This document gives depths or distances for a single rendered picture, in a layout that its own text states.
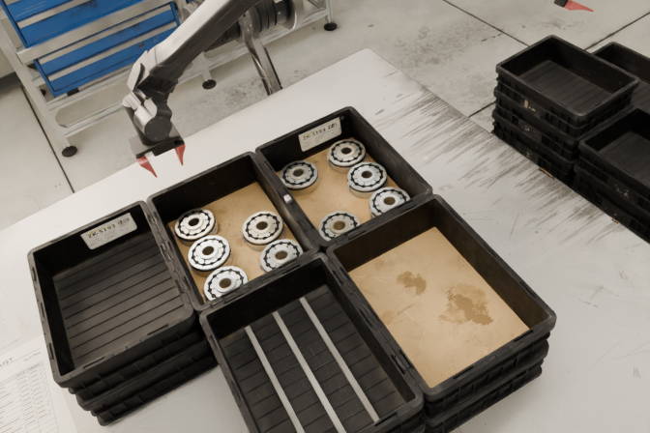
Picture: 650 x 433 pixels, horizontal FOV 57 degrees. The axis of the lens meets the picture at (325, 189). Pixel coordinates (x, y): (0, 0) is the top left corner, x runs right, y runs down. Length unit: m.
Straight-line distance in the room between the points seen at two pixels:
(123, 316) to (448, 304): 0.74
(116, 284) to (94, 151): 1.88
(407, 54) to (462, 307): 2.31
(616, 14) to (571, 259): 2.41
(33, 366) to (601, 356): 1.33
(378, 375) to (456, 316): 0.21
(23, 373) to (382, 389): 0.90
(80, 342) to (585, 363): 1.12
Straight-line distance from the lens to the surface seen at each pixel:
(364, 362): 1.29
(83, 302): 1.58
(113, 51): 3.24
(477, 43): 3.55
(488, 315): 1.34
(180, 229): 1.56
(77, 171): 3.31
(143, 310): 1.49
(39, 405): 1.64
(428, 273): 1.40
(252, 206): 1.59
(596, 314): 1.54
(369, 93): 2.08
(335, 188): 1.58
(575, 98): 2.41
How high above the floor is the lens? 1.97
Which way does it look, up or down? 46 degrees down
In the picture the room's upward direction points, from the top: 11 degrees counter-clockwise
